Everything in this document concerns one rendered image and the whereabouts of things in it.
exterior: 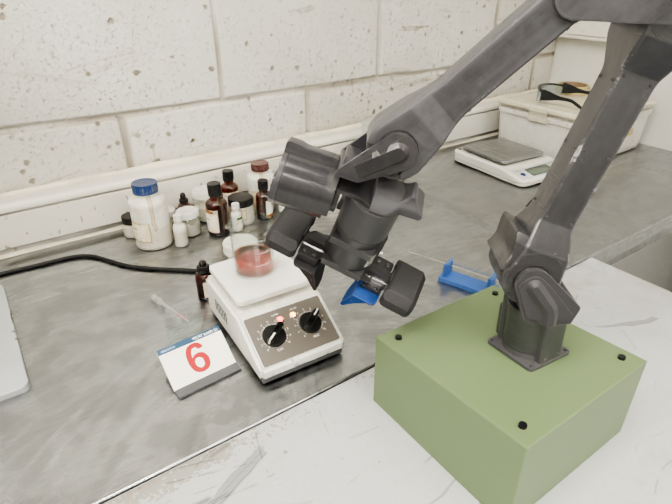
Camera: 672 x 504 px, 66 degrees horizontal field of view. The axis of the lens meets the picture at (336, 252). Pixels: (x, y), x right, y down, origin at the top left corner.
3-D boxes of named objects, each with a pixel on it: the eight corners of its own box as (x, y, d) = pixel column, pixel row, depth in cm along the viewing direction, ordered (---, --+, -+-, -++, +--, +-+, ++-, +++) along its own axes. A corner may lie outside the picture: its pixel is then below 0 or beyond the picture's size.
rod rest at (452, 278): (499, 291, 88) (502, 273, 86) (491, 300, 85) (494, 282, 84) (445, 273, 93) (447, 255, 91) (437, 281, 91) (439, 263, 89)
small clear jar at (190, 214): (204, 235, 106) (201, 212, 104) (182, 240, 104) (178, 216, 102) (198, 226, 110) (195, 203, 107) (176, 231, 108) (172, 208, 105)
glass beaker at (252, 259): (262, 257, 81) (258, 208, 77) (284, 274, 77) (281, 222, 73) (222, 270, 78) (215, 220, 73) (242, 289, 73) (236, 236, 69)
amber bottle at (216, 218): (225, 225, 110) (219, 177, 105) (233, 233, 107) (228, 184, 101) (205, 231, 108) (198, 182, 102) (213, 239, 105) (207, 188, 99)
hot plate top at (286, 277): (314, 283, 75) (314, 278, 75) (237, 309, 70) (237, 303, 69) (278, 250, 84) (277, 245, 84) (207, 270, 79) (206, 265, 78)
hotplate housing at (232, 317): (345, 353, 74) (346, 308, 70) (261, 388, 68) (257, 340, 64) (277, 282, 90) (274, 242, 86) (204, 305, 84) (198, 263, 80)
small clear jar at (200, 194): (215, 224, 111) (212, 196, 107) (190, 221, 112) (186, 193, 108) (226, 213, 116) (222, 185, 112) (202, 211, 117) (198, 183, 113)
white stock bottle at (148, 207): (168, 231, 108) (158, 172, 101) (178, 245, 102) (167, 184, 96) (133, 239, 104) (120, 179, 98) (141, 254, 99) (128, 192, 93)
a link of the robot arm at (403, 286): (434, 284, 52) (450, 243, 56) (272, 201, 53) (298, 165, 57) (406, 321, 59) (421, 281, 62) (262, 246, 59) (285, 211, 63)
